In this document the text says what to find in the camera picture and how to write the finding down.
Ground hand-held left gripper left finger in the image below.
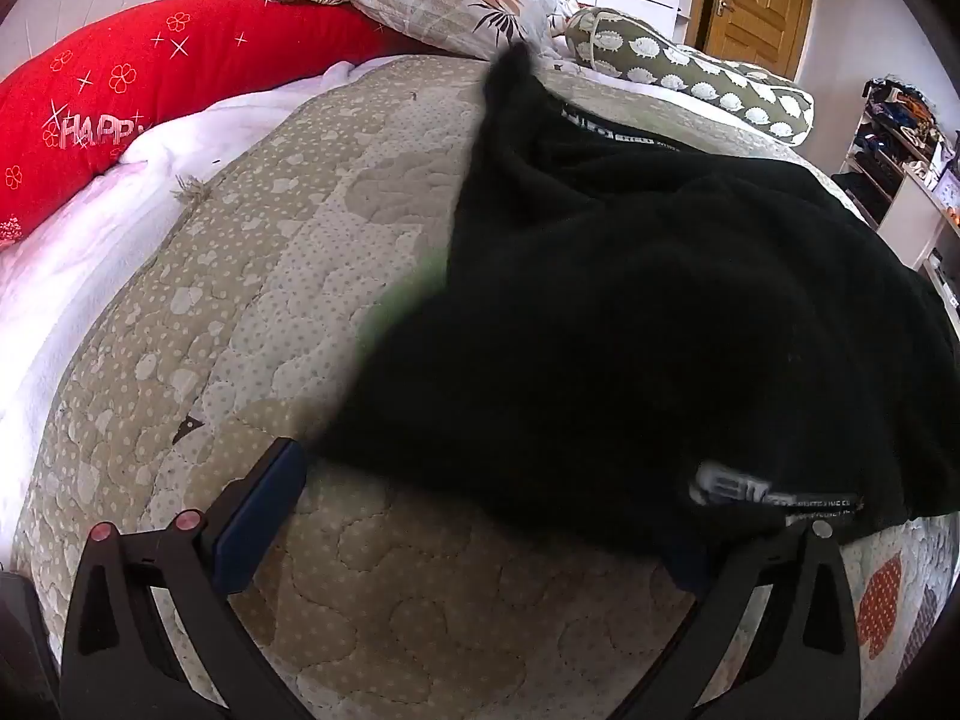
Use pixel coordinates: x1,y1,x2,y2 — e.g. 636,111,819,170
60,437,332,720

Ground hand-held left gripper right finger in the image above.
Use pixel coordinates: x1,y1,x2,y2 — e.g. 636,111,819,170
592,519,860,720

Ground black pants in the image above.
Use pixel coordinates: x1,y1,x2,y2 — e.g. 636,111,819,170
315,41,960,565

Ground quilted heart-pattern bedspread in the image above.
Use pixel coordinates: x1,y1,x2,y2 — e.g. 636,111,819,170
11,52,960,720

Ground white bed sheet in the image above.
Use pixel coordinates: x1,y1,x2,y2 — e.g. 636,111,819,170
0,60,376,533

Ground white cabinet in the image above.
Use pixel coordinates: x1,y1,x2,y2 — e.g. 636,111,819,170
876,163,960,310

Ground red printed pillow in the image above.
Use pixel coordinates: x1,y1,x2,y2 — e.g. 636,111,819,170
0,0,412,247

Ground open shelf with clothes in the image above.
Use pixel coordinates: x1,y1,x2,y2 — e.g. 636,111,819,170
831,75,959,227

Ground green hedgehog-print pillow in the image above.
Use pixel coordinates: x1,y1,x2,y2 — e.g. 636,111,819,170
562,7,815,146

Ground white rounded headboard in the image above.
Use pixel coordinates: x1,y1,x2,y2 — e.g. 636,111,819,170
0,0,170,85

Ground wooden door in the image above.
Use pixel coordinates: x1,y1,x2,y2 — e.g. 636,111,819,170
693,0,818,81

